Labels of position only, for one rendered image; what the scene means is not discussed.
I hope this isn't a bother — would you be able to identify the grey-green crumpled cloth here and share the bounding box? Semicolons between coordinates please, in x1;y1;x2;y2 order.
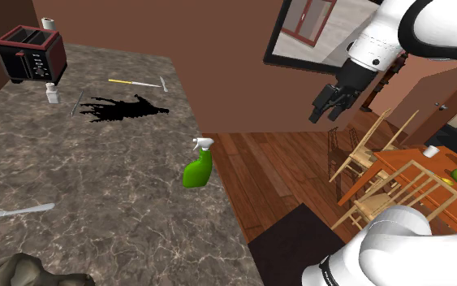
0;253;96;286

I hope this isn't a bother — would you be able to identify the long silver knife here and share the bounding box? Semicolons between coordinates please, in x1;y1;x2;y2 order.
0;202;57;223

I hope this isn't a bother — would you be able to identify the white salt shaker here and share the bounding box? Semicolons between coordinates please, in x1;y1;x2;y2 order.
45;82;61;105

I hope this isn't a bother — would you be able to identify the black and red toaster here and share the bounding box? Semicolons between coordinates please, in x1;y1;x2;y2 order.
0;24;68;85

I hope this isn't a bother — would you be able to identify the black-framed wall mirror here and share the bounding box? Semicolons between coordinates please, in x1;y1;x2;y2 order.
262;0;384;76

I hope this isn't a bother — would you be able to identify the brown door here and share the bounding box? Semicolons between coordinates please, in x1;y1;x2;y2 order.
389;63;457;148

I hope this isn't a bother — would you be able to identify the thin grey utensil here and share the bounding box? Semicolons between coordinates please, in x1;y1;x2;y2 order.
70;89;85;118

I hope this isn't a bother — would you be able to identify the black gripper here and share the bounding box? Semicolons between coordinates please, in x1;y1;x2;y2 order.
308;58;379;124

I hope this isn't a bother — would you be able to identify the white paper towel roll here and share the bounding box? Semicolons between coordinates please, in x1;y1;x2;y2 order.
41;16;58;32

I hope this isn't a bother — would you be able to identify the dark robot stand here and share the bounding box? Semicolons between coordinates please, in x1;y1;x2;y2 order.
247;202;348;286

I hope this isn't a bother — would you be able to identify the orange dining table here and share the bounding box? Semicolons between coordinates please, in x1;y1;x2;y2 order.
336;145;457;235

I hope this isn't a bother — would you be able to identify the green spray bottle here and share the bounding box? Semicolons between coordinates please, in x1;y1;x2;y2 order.
182;136;216;189

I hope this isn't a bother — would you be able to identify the light wooden chair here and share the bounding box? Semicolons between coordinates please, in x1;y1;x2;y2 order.
330;158;457;232
328;108;420;184

